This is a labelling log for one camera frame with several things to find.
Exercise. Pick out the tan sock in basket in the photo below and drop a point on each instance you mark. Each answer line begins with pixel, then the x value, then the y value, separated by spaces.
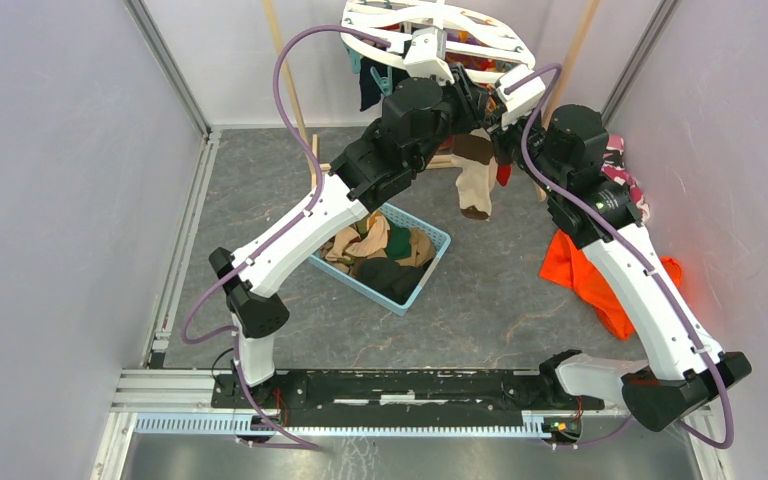
pixel 376 236

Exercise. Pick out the light blue laundry basket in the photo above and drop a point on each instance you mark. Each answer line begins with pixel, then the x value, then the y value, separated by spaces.
pixel 440 239

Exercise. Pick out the teal clothespin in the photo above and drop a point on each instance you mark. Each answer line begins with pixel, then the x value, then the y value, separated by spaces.
pixel 383 77
pixel 355 60

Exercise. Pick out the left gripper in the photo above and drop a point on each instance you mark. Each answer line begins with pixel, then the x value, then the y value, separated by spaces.
pixel 472 99

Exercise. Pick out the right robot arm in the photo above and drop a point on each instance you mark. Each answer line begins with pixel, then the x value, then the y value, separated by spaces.
pixel 578 161

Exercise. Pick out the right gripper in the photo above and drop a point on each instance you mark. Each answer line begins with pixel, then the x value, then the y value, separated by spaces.
pixel 501 138

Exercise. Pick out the red santa pattern sock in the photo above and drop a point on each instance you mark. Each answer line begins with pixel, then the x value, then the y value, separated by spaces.
pixel 503 174

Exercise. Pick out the pink camouflage cloth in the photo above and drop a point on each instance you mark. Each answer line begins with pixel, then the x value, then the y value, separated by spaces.
pixel 622 175

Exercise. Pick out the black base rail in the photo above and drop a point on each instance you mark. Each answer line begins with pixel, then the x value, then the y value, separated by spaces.
pixel 413 398

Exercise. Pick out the black hanging sock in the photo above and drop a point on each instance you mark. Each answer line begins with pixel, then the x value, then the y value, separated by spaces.
pixel 370 93

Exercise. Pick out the wooden hanger stand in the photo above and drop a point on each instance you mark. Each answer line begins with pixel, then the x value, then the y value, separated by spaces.
pixel 310 144

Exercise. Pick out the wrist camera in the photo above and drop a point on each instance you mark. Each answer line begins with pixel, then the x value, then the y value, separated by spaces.
pixel 424 56
pixel 521 101

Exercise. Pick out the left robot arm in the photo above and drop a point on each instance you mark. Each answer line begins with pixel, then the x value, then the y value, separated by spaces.
pixel 415 120

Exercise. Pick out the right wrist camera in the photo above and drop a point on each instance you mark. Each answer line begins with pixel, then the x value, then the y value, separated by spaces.
pixel 521 101

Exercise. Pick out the white round sock hanger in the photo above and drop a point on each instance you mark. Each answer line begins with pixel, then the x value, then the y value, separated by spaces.
pixel 470 35

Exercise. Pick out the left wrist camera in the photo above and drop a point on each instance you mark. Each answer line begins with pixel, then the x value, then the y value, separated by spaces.
pixel 424 56

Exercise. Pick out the orange cloth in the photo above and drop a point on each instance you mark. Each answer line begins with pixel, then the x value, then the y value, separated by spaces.
pixel 567 266

